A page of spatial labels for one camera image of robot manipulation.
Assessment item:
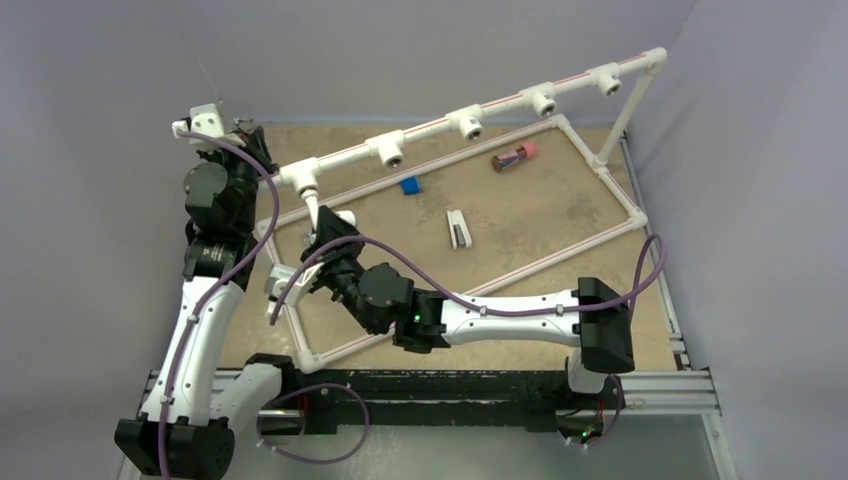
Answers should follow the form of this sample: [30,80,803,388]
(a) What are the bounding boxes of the white PVC pipe frame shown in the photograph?
[254,47,669,374]

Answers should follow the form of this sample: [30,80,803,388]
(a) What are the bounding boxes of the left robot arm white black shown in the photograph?
[114,126,298,479]

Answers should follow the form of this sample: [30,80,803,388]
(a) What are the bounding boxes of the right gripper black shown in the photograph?
[298,207,382,335]

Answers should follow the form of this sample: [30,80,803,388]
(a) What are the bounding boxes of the colourful tube with pink cap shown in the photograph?
[490,142,537,173]

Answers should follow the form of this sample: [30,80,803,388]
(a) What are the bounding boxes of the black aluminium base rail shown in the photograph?
[142,367,720,439]

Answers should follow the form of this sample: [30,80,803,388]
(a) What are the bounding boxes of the blue rectangular block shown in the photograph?
[399,176,422,196]

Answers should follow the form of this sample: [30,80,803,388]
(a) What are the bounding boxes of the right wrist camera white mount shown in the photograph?
[264,262,324,307]

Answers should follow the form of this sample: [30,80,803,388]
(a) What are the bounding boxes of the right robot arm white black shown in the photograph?
[301,206,635,407]

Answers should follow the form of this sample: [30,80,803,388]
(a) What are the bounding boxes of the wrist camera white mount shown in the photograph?
[171,103,246,151]
[264,262,324,307]

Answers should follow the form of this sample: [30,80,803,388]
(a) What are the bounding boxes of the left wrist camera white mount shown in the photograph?
[171,103,246,151]

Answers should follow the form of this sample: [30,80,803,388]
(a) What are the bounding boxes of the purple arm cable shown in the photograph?
[268,233,668,326]
[156,131,281,480]

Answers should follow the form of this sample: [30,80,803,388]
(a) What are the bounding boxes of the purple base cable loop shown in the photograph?
[254,386,370,466]

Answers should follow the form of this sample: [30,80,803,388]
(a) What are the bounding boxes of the white stapler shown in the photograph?
[447,210,473,250]

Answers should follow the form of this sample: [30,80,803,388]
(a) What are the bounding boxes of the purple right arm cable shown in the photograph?
[268,233,668,326]

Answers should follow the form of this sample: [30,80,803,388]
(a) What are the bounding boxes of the white plastic water faucet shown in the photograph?
[300,189,358,245]

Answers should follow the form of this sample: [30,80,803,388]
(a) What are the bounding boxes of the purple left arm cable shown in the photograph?
[156,131,281,480]

